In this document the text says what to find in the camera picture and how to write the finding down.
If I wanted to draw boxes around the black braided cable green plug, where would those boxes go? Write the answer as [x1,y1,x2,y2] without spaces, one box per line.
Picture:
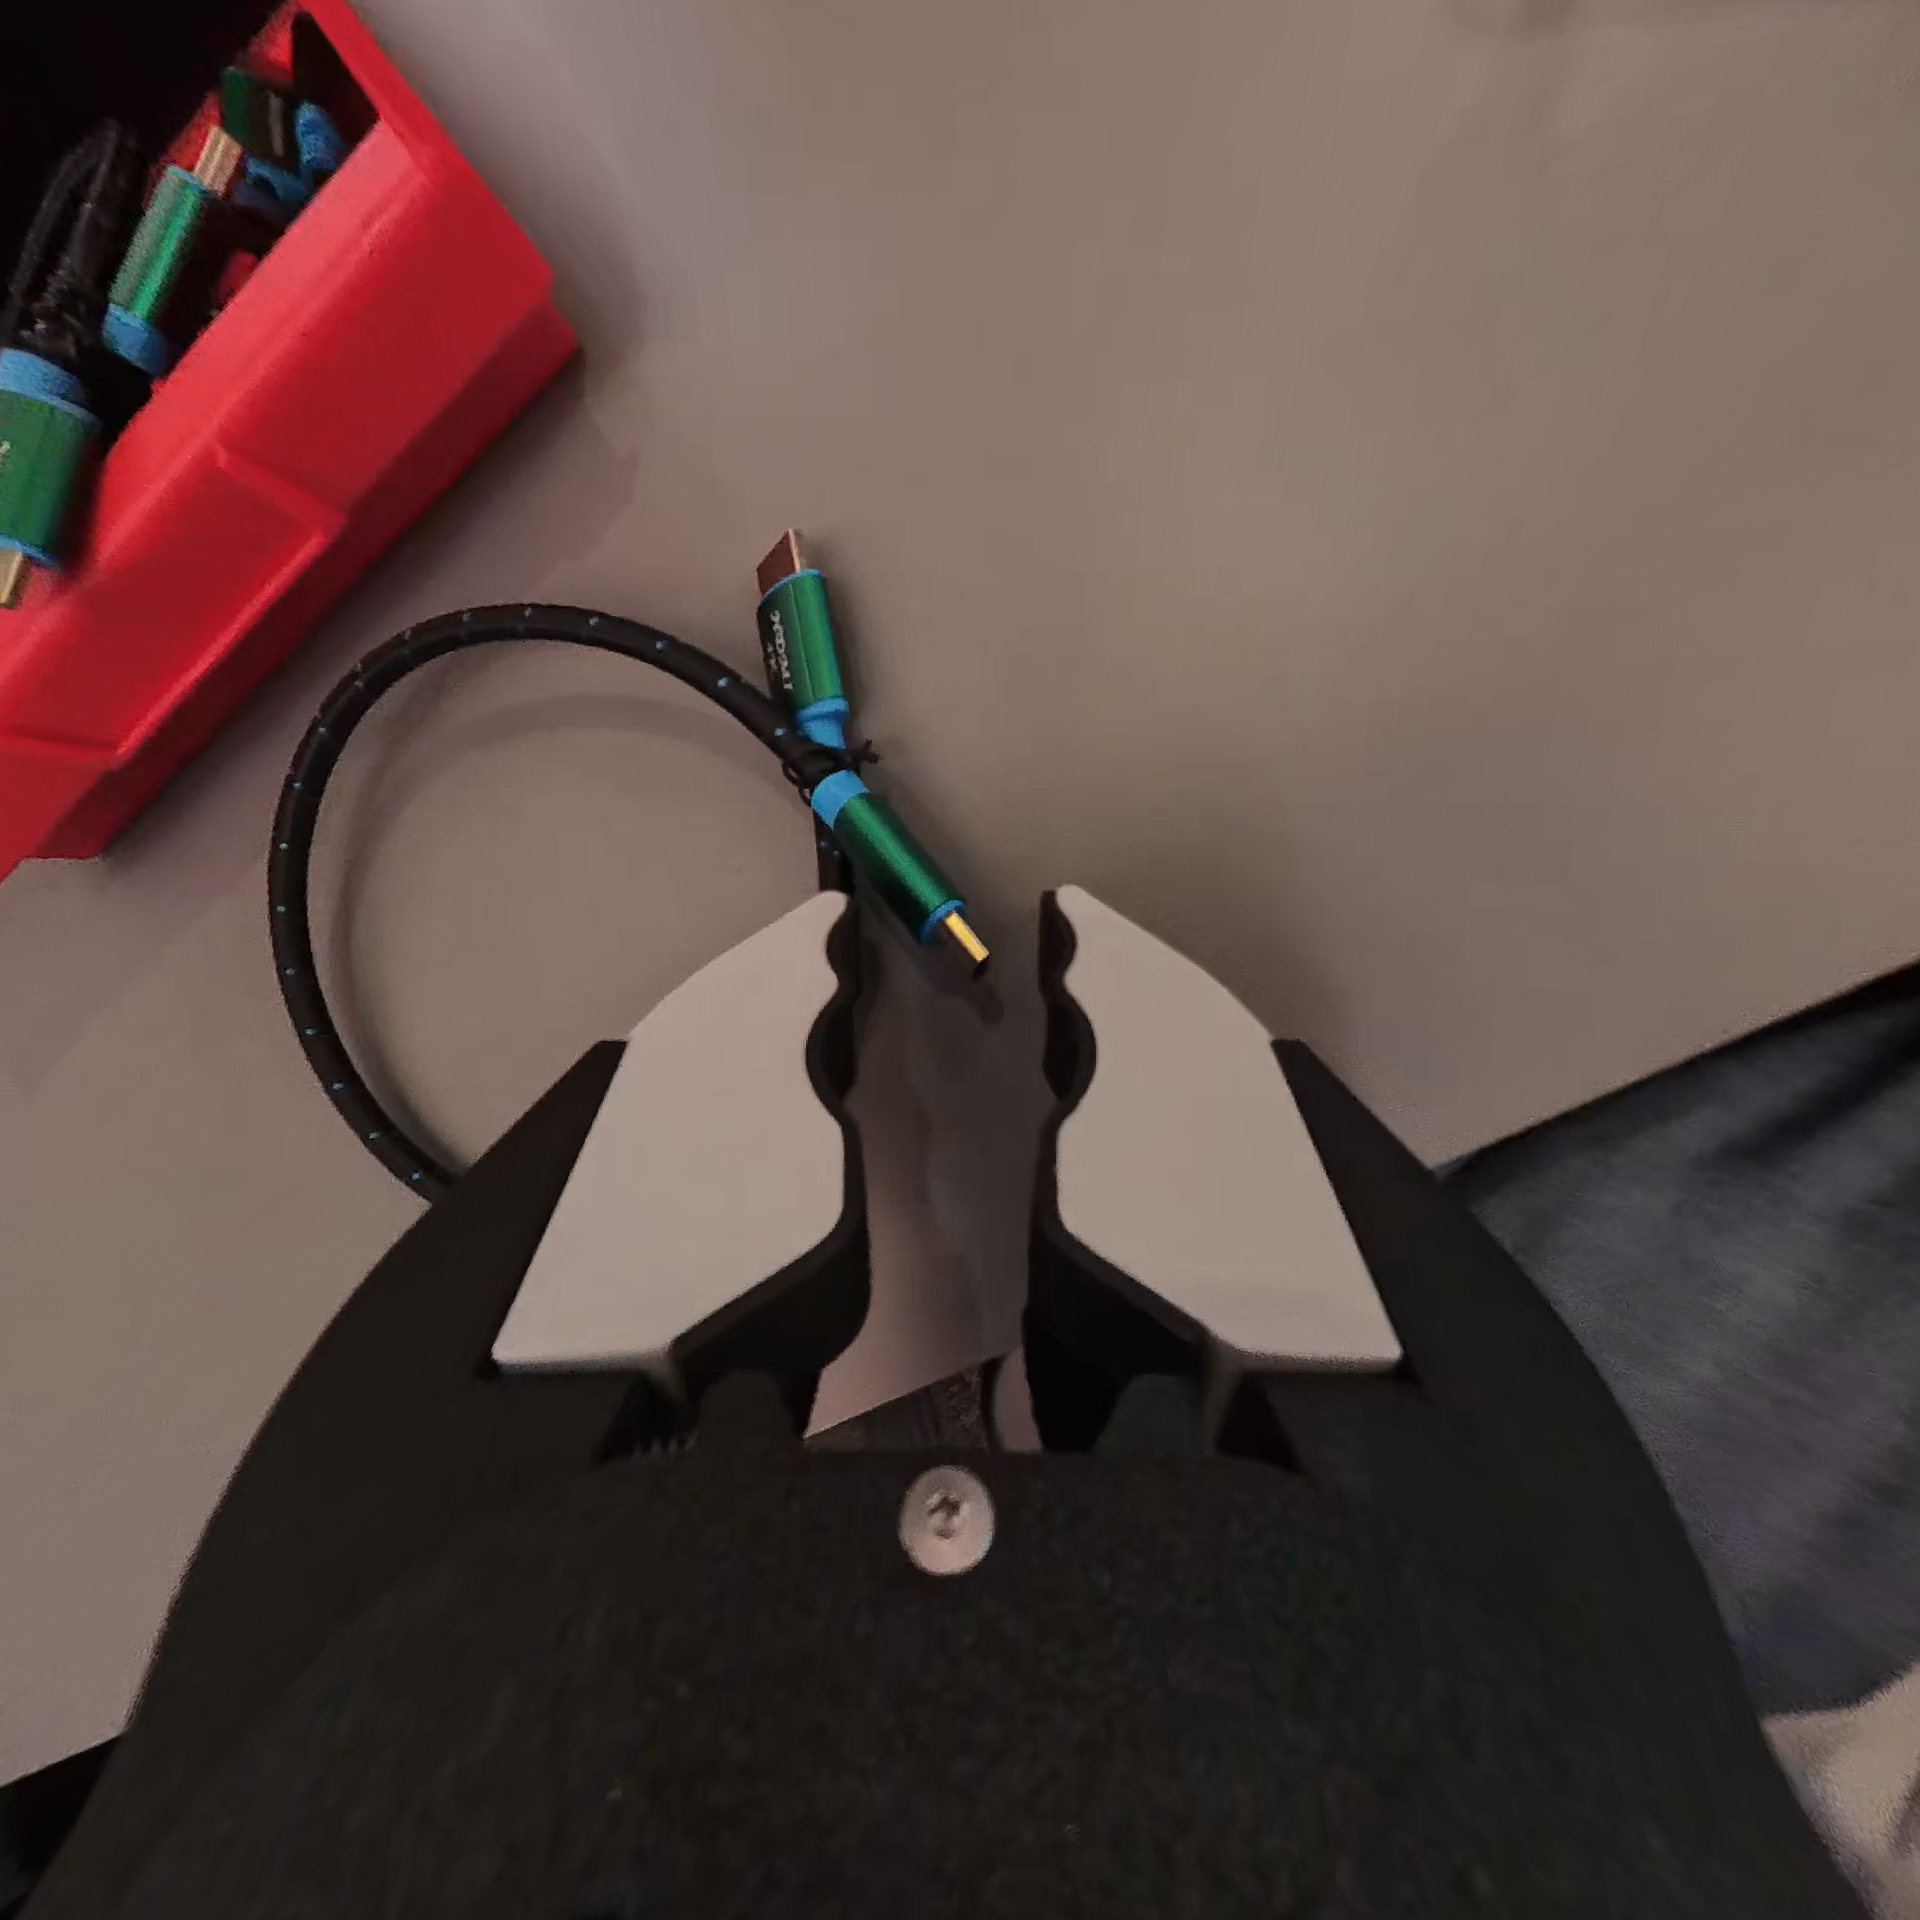
[0,75,349,607]
[265,525,1000,1209]

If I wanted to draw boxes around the red plastic bin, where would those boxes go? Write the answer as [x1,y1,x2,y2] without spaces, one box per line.
[0,0,586,880]

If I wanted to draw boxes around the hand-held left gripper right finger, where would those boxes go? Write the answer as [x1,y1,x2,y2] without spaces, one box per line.
[1026,887,1406,1441]

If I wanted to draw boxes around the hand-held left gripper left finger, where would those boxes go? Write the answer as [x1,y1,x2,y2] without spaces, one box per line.
[489,891,874,1441]

